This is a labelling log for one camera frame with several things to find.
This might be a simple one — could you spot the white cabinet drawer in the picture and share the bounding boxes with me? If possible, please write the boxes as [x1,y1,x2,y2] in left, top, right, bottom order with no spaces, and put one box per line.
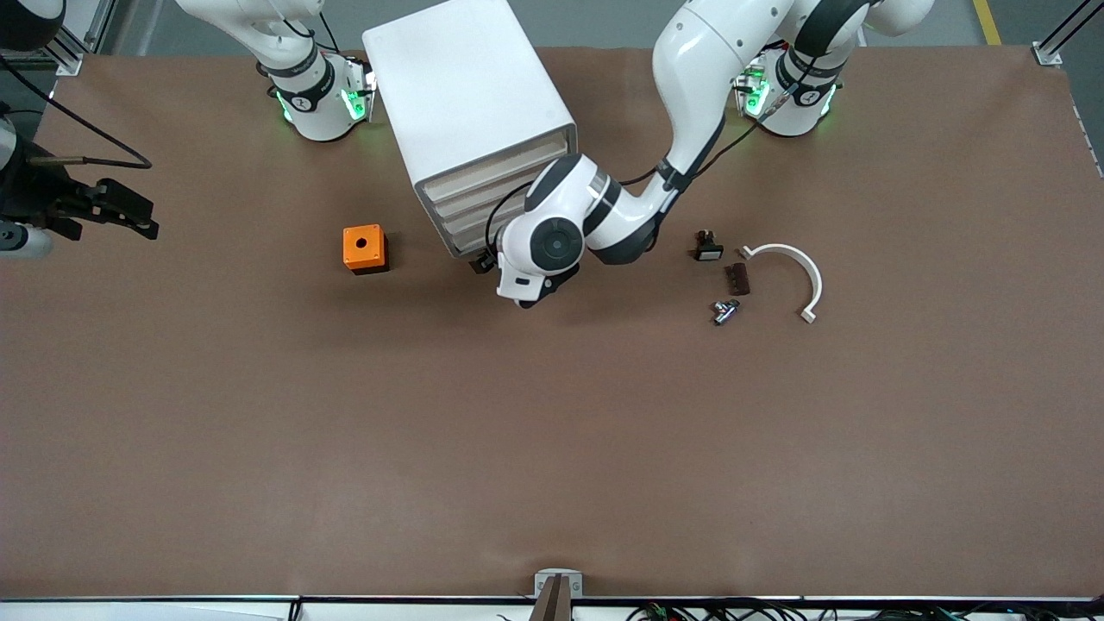
[437,191,520,235]
[423,138,570,201]
[446,214,505,255]
[430,168,537,218]

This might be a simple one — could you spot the white drawer cabinet housing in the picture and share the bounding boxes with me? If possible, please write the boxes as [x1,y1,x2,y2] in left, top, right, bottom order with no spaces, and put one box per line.
[361,0,581,260]

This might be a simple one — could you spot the orange box with hole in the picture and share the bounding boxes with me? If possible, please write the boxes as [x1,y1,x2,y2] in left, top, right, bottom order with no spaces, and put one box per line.
[342,224,390,275]

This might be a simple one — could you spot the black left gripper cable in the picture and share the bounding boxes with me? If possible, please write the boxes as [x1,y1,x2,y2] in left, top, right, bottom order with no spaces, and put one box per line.
[483,86,790,264]

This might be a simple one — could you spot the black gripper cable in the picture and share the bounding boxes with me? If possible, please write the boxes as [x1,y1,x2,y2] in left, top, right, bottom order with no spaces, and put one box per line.
[483,86,790,264]
[0,52,154,169]

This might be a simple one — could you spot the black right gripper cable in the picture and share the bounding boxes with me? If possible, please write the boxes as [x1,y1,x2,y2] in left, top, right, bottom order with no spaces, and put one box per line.
[0,52,154,169]

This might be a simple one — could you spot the aluminium frame profile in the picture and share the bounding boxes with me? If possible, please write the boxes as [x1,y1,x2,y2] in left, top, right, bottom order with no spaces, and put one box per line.
[39,0,117,77]
[1033,0,1104,67]

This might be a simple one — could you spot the grey metal table bracket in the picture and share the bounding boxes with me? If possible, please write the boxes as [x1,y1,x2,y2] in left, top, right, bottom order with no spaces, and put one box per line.
[534,568,584,599]

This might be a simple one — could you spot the white curved plastic bracket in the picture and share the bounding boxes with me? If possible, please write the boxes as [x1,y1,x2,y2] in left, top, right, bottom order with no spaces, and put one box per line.
[739,243,824,325]

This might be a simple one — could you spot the brown camera stand post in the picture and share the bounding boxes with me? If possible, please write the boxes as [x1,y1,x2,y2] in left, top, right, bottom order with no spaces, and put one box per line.
[528,574,574,621]

